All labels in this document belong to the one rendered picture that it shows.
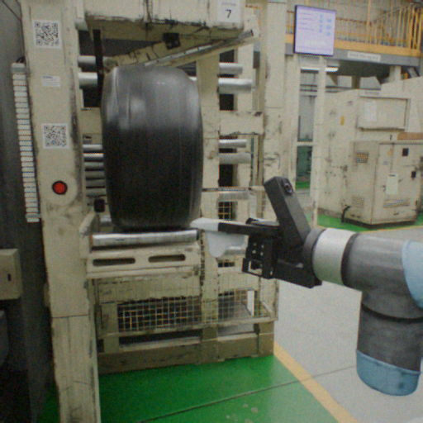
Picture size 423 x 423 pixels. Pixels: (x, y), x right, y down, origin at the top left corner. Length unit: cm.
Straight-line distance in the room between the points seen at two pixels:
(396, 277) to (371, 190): 513
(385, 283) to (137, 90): 84
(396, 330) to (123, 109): 84
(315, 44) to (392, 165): 197
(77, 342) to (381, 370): 108
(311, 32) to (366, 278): 491
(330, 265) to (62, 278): 99
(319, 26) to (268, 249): 493
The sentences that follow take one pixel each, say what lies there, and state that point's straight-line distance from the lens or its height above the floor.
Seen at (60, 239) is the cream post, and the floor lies 89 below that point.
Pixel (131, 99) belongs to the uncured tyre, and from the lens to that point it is 107.
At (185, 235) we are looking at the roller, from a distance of 119.
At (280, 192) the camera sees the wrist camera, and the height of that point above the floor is 113.
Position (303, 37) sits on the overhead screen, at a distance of 521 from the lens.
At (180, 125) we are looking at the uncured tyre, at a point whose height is 125.
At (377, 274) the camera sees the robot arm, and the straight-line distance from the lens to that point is 48.
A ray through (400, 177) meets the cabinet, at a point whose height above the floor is 73.
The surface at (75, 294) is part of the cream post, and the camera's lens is 133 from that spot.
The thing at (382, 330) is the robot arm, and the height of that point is 98.
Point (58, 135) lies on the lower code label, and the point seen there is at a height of 122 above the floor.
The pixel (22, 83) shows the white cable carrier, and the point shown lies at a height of 137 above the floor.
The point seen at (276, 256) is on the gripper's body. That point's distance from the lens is 56.
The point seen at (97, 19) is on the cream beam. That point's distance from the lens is 155.
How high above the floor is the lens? 120
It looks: 11 degrees down
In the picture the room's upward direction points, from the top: straight up
